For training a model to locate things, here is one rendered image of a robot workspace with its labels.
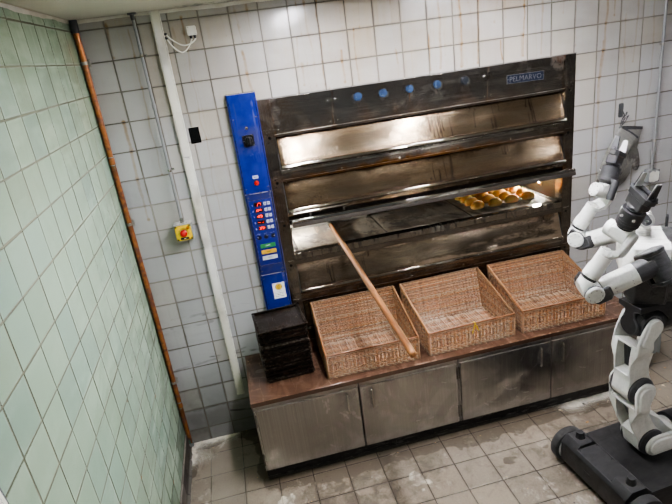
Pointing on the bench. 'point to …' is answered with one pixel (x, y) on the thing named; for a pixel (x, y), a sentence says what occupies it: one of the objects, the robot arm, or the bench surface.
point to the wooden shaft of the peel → (376, 296)
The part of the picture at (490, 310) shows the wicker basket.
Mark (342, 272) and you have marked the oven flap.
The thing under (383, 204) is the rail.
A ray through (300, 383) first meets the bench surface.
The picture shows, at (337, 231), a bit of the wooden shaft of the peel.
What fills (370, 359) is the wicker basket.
